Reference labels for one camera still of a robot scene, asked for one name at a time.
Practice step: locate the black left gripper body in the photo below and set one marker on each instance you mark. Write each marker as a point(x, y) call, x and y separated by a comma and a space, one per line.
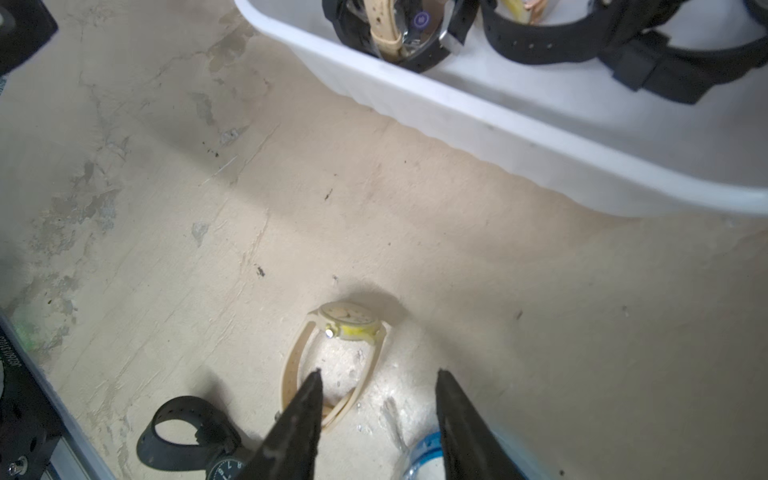
point(26, 27)

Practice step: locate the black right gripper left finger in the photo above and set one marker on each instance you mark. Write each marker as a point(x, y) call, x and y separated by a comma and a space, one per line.
point(290, 449)

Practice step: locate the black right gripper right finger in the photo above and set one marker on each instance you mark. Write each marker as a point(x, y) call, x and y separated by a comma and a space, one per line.
point(470, 450)

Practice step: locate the white plastic storage box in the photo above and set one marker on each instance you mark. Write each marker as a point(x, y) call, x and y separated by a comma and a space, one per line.
point(571, 128)

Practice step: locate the black chunky watch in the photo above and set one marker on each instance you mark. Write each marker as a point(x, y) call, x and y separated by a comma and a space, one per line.
point(432, 30)

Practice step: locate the beige strap watch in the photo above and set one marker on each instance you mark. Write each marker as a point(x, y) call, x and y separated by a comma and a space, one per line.
point(385, 33)

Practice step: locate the black flat analog watch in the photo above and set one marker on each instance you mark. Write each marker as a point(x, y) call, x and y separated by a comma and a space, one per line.
point(216, 448)

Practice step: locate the blue strap watch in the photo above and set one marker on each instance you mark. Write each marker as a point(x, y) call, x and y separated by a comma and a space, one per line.
point(424, 460)

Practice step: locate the aluminium front rail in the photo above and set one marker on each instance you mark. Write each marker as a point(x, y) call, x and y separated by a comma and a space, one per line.
point(35, 442)

